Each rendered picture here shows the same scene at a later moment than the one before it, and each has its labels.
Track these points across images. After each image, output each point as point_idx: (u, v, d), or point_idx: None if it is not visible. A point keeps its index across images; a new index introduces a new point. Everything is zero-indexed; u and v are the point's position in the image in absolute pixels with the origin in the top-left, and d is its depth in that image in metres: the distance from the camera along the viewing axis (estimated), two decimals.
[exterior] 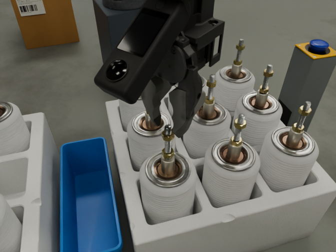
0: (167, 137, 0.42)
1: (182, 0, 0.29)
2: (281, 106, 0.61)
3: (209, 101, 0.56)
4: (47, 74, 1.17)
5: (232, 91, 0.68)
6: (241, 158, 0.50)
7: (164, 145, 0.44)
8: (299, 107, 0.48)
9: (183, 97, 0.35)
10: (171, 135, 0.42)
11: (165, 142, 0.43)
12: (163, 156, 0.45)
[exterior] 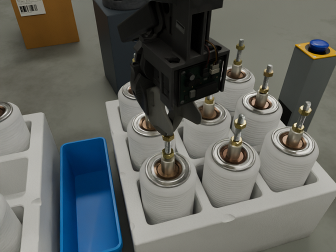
0: (173, 132, 0.43)
1: (155, 4, 0.29)
2: (281, 106, 0.61)
3: (209, 101, 0.56)
4: (47, 74, 1.17)
5: (232, 91, 0.68)
6: (241, 158, 0.50)
7: (168, 148, 0.44)
8: (299, 107, 0.48)
9: (143, 87, 0.37)
10: None
11: (170, 141, 0.44)
12: (172, 156, 0.45)
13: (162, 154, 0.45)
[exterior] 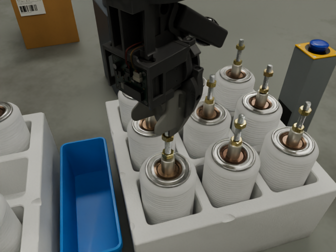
0: None
1: None
2: (281, 106, 0.61)
3: (209, 101, 0.56)
4: (47, 74, 1.17)
5: (232, 91, 0.68)
6: (241, 158, 0.50)
7: (170, 147, 0.44)
8: (299, 107, 0.48)
9: None
10: None
11: None
12: (173, 154, 0.46)
13: (164, 157, 0.45)
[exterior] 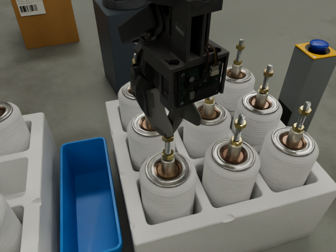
0: (165, 138, 0.42)
1: (155, 6, 0.29)
2: (281, 106, 0.61)
3: (209, 101, 0.56)
4: (47, 74, 1.17)
5: (232, 91, 0.68)
6: (241, 158, 0.50)
7: (165, 145, 0.45)
8: (299, 107, 0.48)
9: (143, 89, 0.37)
10: (169, 137, 0.42)
11: (165, 142, 0.44)
12: (162, 155, 0.46)
13: (170, 151, 0.46)
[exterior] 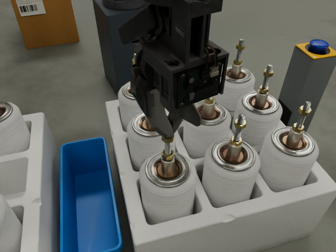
0: (173, 136, 0.43)
1: (155, 7, 0.29)
2: (281, 106, 0.61)
3: (209, 101, 0.56)
4: (47, 74, 1.17)
5: (232, 91, 0.68)
6: (241, 158, 0.50)
7: (167, 149, 0.44)
8: (299, 107, 0.48)
9: (143, 89, 0.37)
10: None
11: (170, 143, 0.44)
12: (171, 158, 0.45)
13: (162, 154, 0.46)
